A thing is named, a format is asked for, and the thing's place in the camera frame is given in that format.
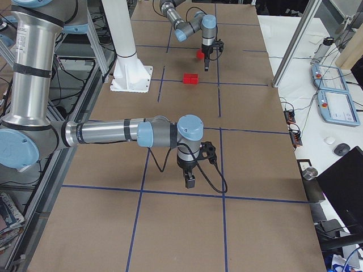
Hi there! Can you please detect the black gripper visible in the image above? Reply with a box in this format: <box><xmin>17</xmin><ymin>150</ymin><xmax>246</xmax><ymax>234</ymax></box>
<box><xmin>177</xmin><ymin>141</ymin><xmax>216</xmax><ymax>189</ymax></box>
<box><xmin>201</xmin><ymin>40</ymin><xmax>224</xmax><ymax>71</ymax></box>

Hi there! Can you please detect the red block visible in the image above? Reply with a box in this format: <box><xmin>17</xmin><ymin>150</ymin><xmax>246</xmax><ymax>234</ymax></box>
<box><xmin>189</xmin><ymin>74</ymin><xmax>199</xmax><ymax>84</ymax></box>
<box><xmin>196</xmin><ymin>49</ymin><xmax>205</xmax><ymax>60</ymax></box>
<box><xmin>183</xmin><ymin>73</ymin><xmax>191</xmax><ymax>84</ymax></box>

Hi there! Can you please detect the orange black hub upper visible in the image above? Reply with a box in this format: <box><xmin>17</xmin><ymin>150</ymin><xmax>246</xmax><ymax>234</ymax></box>
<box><xmin>284</xmin><ymin>109</ymin><xmax>296</xmax><ymax>125</ymax></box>

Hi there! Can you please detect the orange black hub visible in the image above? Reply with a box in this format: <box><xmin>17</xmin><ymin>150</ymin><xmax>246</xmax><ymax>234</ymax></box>
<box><xmin>284</xmin><ymin>109</ymin><xmax>296</xmax><ymax>125</ymax></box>
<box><xmin>289</xmin><ymin>129</ymin><xmax>303</xmax><ymax>148</ymax></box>

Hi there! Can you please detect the orange black hub lower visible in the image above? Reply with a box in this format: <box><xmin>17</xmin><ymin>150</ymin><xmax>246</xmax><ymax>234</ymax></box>
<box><xmin>289</xmin><ymin>129</ymin><xmax>303</xmax><ymax>148</ymax></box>

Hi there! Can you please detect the upper teach pendant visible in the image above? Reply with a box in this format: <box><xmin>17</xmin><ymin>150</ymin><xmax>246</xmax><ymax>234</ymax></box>
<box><xmin>311</xmin><ymin>64</ymin><xmax>349</xmax><ymax>92</ymax></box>

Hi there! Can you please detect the teach pendant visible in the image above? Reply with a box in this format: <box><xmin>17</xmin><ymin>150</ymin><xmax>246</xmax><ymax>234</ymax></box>
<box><xmin>317</xmin><ymin>90</ymin><xmax>361</xmax><ymax>127</ymax></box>
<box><xmin>311</xmin><ymin>64</ymin><xmax>349</xmax><ymax>92</ymax></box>

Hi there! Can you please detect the metal cup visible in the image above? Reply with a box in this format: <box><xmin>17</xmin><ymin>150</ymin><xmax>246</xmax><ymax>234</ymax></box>
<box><xmin>302</xmin><ymin>167</ymin><xmax>318</xmax><ymax>181</ymax></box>

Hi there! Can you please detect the lower teach pendant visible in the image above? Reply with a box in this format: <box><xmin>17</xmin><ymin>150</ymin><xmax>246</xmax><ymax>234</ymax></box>
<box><xmin>317</xmin><ymin>90</ymin><xmax>361</xmax><ymax>127</ymax></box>

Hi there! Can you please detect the small white device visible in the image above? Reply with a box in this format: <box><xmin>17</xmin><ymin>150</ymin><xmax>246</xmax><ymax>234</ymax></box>
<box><xmin>324</xmin><ymin>137</ymin><xmax>335</xmax><ymax>145</ymax></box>

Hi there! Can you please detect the black monitor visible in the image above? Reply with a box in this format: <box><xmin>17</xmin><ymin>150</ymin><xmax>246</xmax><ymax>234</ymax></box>
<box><xmin>317</xmin><ymin>146</ymin><xmax>362</xmax><ymax>234</ymax></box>

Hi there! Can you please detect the black computer mouse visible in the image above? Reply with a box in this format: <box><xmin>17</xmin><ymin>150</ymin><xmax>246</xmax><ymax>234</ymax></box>
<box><xmin>334</xmin><ymin>143</ymin><xmax>351</xmax><ymax>156</ymax></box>

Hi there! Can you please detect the stack of magazines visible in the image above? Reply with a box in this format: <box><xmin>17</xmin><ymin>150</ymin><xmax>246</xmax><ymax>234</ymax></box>
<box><xmin>1</xmin><ymin>192</ymin><xmax>25</xmax><ymax>252</ymax></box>

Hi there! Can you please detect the arm gripper cable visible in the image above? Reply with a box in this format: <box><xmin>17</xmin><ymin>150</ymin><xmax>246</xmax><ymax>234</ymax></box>
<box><xmin>185</xmin><ymin>7</ymin><xmax>208</xmax><ymax>22</ymax></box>

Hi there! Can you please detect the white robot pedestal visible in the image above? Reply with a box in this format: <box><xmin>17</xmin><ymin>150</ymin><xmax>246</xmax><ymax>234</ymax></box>
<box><xmin>102</xmin><ymin>0</ymin><xmax>153</xmax><ymax>93</ymax></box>

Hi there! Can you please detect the aluminium frame post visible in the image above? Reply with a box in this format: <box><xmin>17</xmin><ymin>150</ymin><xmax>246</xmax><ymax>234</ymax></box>
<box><xmin>272</xmin><ymin>0</ymin><xmax>322</xmax><ymax>88</ymax></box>

